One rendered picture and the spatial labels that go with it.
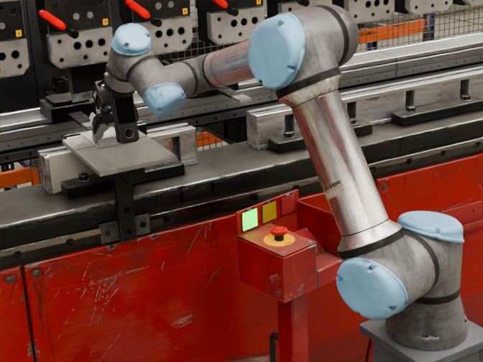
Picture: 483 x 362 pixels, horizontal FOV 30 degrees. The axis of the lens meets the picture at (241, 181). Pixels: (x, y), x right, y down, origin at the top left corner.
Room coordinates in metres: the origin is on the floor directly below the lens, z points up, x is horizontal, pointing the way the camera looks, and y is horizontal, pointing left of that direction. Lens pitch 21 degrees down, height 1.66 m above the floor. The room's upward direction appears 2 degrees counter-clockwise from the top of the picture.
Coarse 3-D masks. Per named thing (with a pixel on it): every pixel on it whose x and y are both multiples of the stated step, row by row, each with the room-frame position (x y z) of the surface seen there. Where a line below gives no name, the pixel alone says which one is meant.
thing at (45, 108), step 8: (48, 96) 2.28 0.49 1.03; (56, 96) 2.28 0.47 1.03; (64, 96) 2.27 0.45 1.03; (40, 104) 2.29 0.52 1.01; (48, 104) 2.25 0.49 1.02; (56, 104) 2.22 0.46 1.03; (64, 104) 2.23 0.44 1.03; (72, 104) 2.24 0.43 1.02; (80, 104) 2.24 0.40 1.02; (88, 104) 2.25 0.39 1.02; (40, 112) 2.29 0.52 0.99; (48, 112) 2.22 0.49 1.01; (56, 112) 2.21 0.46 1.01; (64, 112) 2.22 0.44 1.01; (72, 112) 2.23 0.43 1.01; (80, 112) 2.22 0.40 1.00; (88, 112) 2.25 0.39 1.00; (56, 120) 2.21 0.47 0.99; (64, 120) 2.22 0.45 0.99; (80, 120) 2.15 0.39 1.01; (88, 120) 2.15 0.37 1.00; (88, 128) 2.09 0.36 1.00
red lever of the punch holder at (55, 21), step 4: (40, 12) 1.95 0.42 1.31; (44, 12) 1.95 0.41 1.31; (48, 12) 1.96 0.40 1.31; (40, 16) 1.96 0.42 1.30; (44, 16) 1.95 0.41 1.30; (48, 16) 1.96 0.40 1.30; (52, 16) 1.96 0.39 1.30; (48, 20) 1.96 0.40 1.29; (52, 20) 1.96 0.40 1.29; (56, 20) 1.96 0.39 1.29; (60, 20) 1.97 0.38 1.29; (52, 24) 1.96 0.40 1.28; (56, 24) 1.96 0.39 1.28; (60, 24) 1.97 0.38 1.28; (64, 24) 1.97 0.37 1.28; (60, 28) 1.97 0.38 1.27; (64, 28) 1.97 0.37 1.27; (68, 28) 1.98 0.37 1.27; (68, 32) 1.98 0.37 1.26; (72, 32) 1.98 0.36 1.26; (76, 32) 1.98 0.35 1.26; (72, 36) 1.97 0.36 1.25; (76, 36) 1.98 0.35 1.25
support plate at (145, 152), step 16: (64, 144) 2.01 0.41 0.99; (80, 144) 1.98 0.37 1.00; (128, 144) 1.96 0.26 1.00; (144, 144) 1.96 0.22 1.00; (96, 160) 1.86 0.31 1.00; (112, 160) 1.86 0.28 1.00; (128, 160) 1.85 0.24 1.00; (144, 160) 1.85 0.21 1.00; (160, 160) 1.85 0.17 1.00; (176, 160) 1.87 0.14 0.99
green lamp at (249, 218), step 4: (256, 208) 1.95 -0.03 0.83; (248, 212) 1.93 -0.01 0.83; (252, 212) 1.94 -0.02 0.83; (256, 212) 1.95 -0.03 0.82; (244, 216) 1.93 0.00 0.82; (248, 216) 1.93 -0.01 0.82; (252, 216) 1.94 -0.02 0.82; (256, 216) 1.95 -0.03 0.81; (244, 220) 1.93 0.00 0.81; (248, 220) 1.93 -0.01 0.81; (252, 220) 1.94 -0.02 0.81; (256, 220) 1.95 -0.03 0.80; (244, 224) 1.93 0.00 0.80; (248, 224) 1.93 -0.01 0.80; (252, 224) 1.94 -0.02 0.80; (256, 224) 1.95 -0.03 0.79; (244, 228) 1.93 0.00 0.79; (248, 228) 1.93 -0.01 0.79
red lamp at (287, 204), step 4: (288, 196) 2.02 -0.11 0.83; (292, 196) 2.03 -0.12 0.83; (284, 200) 2.01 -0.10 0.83; (288, 200) 2.02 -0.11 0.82; (292, 200) 2.03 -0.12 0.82; (284, 204) 2.01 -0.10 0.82; (288, 204) 2.02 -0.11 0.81; (292, 204) 2.03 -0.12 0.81; (284, 208) 2.01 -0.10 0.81; (288, 208) 2.02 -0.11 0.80; (292, 208) 2.03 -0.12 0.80; (284, 212) 2.01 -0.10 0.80; (288, 212) 2.02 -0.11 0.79
